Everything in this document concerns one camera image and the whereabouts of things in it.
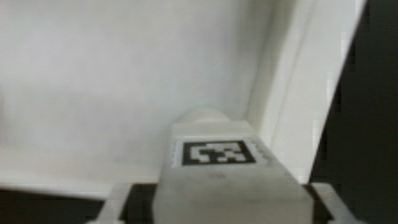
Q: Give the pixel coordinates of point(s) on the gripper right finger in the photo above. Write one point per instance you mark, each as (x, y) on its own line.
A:
(331, 212)

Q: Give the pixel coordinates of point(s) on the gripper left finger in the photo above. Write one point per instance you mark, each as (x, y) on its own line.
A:
(129, 205)

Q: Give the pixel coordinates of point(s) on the white table leg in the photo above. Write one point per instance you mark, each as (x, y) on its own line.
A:
(226, 185)

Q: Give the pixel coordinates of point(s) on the white square table top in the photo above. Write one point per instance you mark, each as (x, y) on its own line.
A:
(114, 63)

